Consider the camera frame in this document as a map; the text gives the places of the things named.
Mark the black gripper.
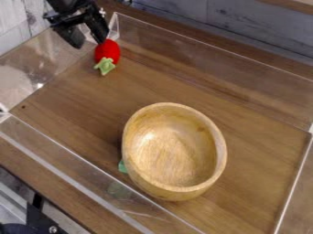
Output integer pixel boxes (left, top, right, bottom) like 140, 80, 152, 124
43, 0, 110, 49

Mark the red plush strawberry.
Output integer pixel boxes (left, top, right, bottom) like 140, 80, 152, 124
94, 39, 121, 76

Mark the green object behind bowl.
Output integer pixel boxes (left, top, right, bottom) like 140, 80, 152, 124
119, 160, 127, 174

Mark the wooden bowl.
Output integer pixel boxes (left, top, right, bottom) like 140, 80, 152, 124
121, 102, 228, 201

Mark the black clamp with screw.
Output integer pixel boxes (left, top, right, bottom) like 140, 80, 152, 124
26, 204, 69, 234

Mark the clear acrylic barrier wall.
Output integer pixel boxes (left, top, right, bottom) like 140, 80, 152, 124
0, 13, 313, 234

